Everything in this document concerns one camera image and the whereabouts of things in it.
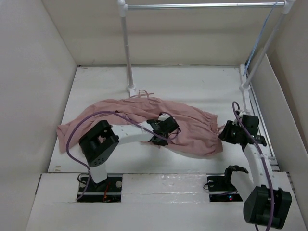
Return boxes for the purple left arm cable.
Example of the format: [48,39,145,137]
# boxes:
[66,111,179,200]

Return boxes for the white clothes rack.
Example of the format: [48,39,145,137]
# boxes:
[117,0,295,114]

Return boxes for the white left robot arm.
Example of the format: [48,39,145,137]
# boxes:
[79,113,181,191]

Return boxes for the blue wire hanger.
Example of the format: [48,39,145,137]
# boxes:
[243,0,279,76]

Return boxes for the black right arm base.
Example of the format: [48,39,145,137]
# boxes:
[203,165,249,202]

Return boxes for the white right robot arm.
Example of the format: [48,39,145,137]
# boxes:
[218,115,292,230]

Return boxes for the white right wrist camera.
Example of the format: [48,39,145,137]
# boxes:
[235,110,247,120]

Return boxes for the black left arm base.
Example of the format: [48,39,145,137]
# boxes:
[76,174,123,203]

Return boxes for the pink trousers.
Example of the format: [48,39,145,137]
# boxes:
[56,95,223,158]

